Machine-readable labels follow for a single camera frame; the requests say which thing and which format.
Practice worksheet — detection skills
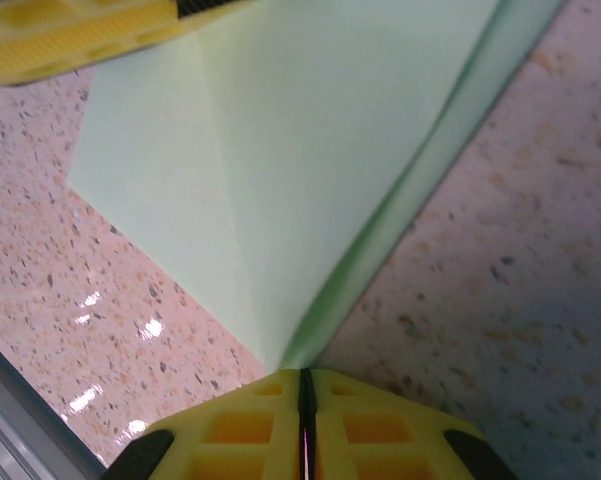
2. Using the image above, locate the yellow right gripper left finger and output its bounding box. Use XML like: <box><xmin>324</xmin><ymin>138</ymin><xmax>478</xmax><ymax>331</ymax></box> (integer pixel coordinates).
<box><xmin>102</xmin><ymin>368</ymin><xmax>307</xmax><ymax>480</ymax></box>

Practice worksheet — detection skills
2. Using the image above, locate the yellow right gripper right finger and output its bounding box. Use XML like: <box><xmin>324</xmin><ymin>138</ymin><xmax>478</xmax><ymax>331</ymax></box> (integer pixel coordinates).
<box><xmin>304</xmin><ymin>368</ymin><xmax>519</xmax><ymax>480</ymax></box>

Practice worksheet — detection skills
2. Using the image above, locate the light green paper sheet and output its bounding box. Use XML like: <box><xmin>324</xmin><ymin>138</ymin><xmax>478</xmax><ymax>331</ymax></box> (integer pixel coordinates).
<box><xmin>67</xmin><ymin>0</ymin><xmax>567</xmax><ymax>374</ymax></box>

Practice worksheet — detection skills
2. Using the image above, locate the aluminium table edge beam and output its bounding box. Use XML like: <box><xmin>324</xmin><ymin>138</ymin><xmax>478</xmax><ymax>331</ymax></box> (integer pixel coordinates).
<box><xmin>0</xmin><ymin>329</ymin><xmax>106</xmax><ymax>480</ymax></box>

